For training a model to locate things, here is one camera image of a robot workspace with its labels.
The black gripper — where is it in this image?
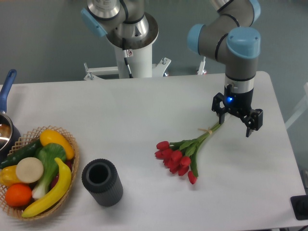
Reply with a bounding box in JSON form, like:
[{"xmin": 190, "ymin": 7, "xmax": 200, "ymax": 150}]
[{"xmin": 211, "ymin": 84, "xmax": 263, "ymax": 137}]

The red tulip bouquet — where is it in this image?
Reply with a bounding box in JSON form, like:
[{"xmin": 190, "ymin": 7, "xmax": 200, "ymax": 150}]
[{"xmin": 154, "ymin": 123, "xmax": 221, "ymax": 185}]

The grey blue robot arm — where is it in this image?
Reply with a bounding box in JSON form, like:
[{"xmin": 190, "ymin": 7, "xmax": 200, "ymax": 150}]
[{"xmin": 81, "ymin": 0, "xmax": 263, "ymax": 135}]

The black device at edge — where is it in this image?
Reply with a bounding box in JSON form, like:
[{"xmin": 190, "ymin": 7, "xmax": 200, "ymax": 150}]
[{"xmin": 290, "ymin": 195, "xmax": 308, "ymax": 220}]

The dark grey ribbed vase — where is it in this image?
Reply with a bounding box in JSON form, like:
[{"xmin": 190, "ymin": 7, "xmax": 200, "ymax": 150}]
[{"xmin": 81, "ymin": 159, "xmax": 123, "ymax": 207}]

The red vegetable in basket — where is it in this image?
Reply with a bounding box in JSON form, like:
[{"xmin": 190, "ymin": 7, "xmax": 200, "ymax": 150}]
[{"xmin": 50, "ymin": 160, "xmax": 73, "ymax": 190}]

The yellow banana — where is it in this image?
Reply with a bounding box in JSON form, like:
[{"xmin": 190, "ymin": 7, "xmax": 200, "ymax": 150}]
[{"xmin": 21, "ymin": 157, "xmax": 72, "ymax": 218}]

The yellow squash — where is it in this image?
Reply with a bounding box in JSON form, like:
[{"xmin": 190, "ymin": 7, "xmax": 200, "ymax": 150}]
[{"xmin": 39, "ymin": 129, "xmax": 75, "ymax": 160}]

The green bok choy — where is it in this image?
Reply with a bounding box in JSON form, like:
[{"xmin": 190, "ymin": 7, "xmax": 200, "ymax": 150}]
[{"xmin": 32, "ymin": 143, "xmax": 66, "ymax": 200}]

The woven wicker basket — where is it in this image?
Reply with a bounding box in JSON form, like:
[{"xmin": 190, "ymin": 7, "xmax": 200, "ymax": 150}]
[{"xmin": 0, "ymin": 126, "xmax": 79, "ymax": 221}]

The green cucumber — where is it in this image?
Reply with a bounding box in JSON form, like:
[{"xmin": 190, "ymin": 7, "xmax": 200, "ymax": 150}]
[{"xmin": 0, "ymin": 140, "xmax": 42, "ymax": 169}]

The beige round radish slice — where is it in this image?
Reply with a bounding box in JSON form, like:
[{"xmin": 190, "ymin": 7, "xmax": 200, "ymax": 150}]
[{"xmin": 15, "ymin": 157, "xmax": 44, "ymax": 183}]

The orange fruit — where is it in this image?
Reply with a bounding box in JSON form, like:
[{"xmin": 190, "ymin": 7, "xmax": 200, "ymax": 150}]
[{"xmin": 5, "ymin": 183, "xmax": 32, "ymax": 207}]

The yellow bell pepper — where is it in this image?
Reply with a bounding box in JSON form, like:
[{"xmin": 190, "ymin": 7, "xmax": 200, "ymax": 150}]
[{"xmin": 0, "ymin": 165, "xmax": 22, "ymax": 187}]

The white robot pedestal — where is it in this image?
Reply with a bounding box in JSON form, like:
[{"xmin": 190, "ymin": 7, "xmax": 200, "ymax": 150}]
[{"xmin": 84, "ymin": 13, "xmax": 171, "ymax": 80}]

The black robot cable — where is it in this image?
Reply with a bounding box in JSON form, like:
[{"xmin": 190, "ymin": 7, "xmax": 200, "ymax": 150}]
[{"xmin": 121, "ymin": 38, "xmax": 134, "ymax": 79}]

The blue handled saucepan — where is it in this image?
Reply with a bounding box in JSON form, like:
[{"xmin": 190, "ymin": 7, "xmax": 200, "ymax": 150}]
[{"xmin": 0, "ymin": 69, "xmax": 20, "ymax": 162}]

